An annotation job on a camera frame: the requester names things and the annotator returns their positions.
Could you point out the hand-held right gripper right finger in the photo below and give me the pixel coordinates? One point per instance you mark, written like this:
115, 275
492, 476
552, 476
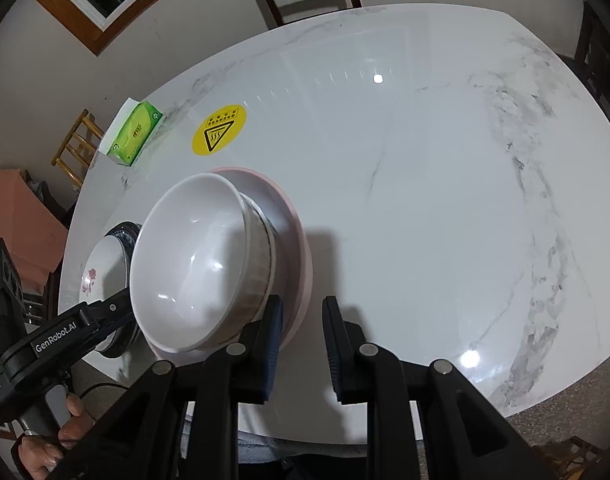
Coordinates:
332, 350

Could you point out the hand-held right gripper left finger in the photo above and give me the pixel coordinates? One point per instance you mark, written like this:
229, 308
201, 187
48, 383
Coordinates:
272, 350

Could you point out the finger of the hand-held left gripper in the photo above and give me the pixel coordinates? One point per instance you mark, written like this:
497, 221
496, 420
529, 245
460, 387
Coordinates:
110, 307

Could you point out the white plate with pink flowers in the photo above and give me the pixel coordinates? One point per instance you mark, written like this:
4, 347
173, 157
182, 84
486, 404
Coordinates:
100, 265

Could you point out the large blue patterned plate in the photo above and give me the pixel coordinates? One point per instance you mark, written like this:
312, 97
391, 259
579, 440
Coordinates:
122, 228

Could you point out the white bowl with blue stripe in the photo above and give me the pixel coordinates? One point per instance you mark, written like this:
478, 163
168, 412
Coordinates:
195, 260

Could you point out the large pink bowl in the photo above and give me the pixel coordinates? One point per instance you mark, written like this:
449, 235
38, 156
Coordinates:
290, 240

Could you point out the person's left hand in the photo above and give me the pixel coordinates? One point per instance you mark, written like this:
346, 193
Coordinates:
72, 425

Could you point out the pink cloth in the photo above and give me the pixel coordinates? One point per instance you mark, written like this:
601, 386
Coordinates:
15, 220

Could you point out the bamboo chair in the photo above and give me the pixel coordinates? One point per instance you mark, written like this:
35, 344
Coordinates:
75, 145
560, 447

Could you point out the green tissue box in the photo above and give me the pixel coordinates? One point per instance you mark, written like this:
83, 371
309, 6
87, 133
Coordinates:
135, 130

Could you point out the round yellow warning sticker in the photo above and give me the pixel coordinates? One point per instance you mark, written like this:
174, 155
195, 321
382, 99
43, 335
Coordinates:
220, 130

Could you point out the wooden framed barred window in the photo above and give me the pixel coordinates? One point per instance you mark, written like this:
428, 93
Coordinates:
95, 20

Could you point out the dark wooden chairs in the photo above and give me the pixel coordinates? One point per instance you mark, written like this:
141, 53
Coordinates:
597, 55

